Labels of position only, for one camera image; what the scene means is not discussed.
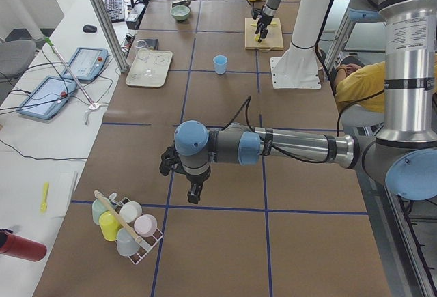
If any red water bottle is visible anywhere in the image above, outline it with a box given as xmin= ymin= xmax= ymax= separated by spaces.
xmin=1 ymin=229 xmax=47 ymax=261

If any far blue teach pendant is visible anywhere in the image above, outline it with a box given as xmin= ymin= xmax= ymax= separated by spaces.
xmin=68 ymin=47 xmax=109 ymax=82

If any green tipped metal rod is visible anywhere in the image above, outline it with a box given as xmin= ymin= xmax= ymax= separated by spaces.
xmin=44 ymin=37 xmax=99 ymax=111

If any steel ice scoop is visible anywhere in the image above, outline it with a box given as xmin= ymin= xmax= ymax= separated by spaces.
xmin=172 ymin=0 xmax=199 ymax=7

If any clear wine glass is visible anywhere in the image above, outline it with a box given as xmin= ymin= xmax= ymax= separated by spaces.
xmin=135 ymin=40 xmax=153 ymax=77

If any grey blue cup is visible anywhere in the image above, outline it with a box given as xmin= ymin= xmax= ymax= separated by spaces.
xmin=116 ymin=228 xmax=139 ymax=257

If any light blue plastic cup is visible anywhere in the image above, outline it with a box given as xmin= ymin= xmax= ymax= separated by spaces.
xmin=213 ymin=55 xmax=228 ymax=75

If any green bowl with ice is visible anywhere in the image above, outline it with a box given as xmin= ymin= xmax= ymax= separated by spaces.
xmin=170 ymin=5 xmax=191 ymax=22

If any yellow plastic spoon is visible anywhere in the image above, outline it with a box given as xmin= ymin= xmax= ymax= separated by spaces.
xmin=40 ymin=182 xmax=50 ymax=213

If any aluminium frame post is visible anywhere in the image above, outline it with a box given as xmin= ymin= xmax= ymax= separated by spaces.
xmin=90 ymin=0 xmax=128 ymax=73

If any person in yellow shirt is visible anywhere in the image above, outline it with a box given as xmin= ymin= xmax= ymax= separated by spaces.
xmin=333 ymin=56 xmax=385 ymax=111

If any black keyboard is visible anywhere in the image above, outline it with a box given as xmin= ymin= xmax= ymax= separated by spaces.
xmin=104 ymin=0 xmax=125 ymax=23

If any yellow cup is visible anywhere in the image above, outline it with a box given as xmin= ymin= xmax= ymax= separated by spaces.
xmin=98 ymin=211 xmax=122 ymax=242

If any pink cup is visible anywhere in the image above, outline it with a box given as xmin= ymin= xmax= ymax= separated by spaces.
xmin=134 ymin=214 xmax=158 ymax=237

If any blue teach pendant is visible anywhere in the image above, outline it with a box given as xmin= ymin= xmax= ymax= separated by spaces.
xmin=17 ymin=76 xmax=77 ymax=120
xmin=68 ymin=47 xmax=109 ymax=82

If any bamboo cutting board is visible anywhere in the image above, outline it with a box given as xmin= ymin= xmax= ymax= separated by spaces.
xmin=244 ymin=18 xmax=284 ymax=51

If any white cup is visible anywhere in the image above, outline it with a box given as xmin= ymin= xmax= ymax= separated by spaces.
xmin=119 ymin=201 xmax=142 ymax=223

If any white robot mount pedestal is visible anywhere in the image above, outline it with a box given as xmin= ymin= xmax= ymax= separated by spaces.
xmin=270 ymin=0 xmax=333 ymax=89

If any black computer mouse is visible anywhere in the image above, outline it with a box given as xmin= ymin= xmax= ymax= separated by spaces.
xmin=82 ymin=25 xmax=97 ymax=33

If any grey office chair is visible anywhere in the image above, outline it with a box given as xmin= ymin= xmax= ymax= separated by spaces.
xmin=1 ymin=40 xmax=36 ymax=79

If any white wire cup rack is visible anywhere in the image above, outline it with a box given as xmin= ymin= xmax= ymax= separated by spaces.
xmin=109 ymin=193 xmax=163 ymax=264

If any near blue teach pendant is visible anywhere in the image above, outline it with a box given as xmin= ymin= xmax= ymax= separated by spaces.
xmin=17 ymin=76 xmax=77 ymax=120

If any beige bear tray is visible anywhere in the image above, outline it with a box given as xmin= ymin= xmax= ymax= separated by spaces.
xmin=126 ymin=49 xmax=173 ymax=88

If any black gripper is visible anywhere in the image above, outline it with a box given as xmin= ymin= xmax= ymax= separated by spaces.
xmin=255 ymin=13 xmax=274 ymax=42
xmin=185 ymin=165 xmax=211 ymax=186

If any mint green cup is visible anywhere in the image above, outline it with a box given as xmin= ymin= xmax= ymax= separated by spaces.
xmin=91 ymin=199 xmax=107 ymax=225

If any wooden rack handle rod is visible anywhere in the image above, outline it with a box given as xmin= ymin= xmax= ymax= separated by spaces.
xmin=94 ymin=190 xmax=143 ymax=244

